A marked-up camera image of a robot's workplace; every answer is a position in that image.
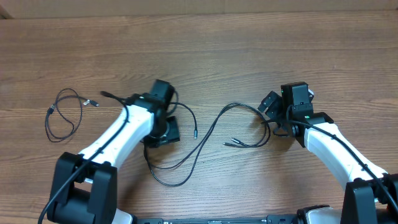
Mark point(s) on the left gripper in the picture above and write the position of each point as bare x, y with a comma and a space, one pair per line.
173, 134

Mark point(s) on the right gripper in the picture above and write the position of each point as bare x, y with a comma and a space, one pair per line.
272, 113

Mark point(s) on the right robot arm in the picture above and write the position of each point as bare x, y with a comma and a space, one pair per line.
370, 192

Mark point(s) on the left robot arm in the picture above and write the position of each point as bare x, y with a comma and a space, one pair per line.
85, 185

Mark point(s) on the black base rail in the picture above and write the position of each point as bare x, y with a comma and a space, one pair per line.
270, 219

